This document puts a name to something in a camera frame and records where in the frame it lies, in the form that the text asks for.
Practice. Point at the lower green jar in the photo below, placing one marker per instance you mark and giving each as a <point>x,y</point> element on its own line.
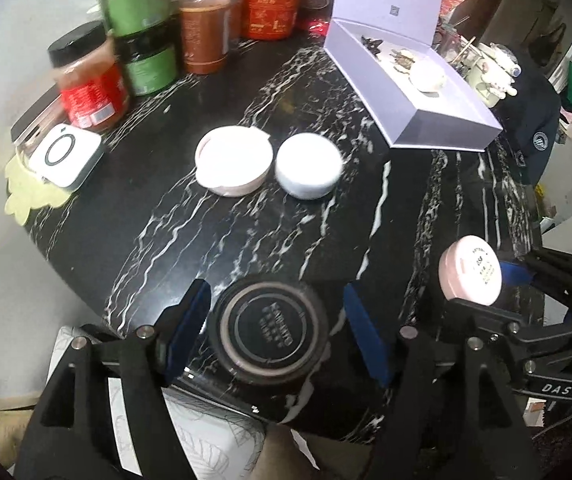
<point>149,59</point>

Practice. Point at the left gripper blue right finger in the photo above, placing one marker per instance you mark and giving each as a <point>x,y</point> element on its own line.
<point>374,350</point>

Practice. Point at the yellow flower coaster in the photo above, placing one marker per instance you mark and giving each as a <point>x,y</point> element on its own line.
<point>26,192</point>

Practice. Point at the cinnamoroll white mug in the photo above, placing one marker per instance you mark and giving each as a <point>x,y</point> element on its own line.
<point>492,73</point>

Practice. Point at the red label sauce jar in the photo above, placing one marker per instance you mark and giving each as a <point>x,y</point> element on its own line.
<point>89,77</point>

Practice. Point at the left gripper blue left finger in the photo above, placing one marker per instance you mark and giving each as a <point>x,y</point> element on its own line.
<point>178,329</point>

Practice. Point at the orange powder plastic jar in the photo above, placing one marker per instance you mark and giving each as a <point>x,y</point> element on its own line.
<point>205,34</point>

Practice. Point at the pink round compact case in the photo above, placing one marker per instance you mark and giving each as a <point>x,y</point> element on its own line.
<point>233,161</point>

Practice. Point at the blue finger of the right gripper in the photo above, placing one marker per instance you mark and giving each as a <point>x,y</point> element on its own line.
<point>468,319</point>
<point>515,273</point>

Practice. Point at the pink cosmetic jar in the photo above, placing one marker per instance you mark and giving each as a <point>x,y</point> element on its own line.
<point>469,270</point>

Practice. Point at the white square mini printer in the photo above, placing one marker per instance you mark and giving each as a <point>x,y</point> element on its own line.
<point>66,156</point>

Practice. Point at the dark navy cap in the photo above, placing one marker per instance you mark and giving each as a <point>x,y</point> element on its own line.
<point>530,119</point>

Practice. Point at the dark bow hair clip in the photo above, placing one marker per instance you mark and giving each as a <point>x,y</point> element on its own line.
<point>372,45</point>

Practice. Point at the white open gift box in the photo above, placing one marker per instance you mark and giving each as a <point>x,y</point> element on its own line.
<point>383,48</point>

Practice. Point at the cream white cosmetic jar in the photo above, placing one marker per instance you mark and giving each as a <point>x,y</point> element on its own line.
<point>426,76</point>

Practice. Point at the pale blue white jar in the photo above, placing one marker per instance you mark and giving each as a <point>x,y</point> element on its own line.
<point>308,166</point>

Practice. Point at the clear glass with spoon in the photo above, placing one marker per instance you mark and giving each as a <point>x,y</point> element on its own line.
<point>453,45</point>

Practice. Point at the bear charm hair clip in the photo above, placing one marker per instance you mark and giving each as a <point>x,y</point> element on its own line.
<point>402,60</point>

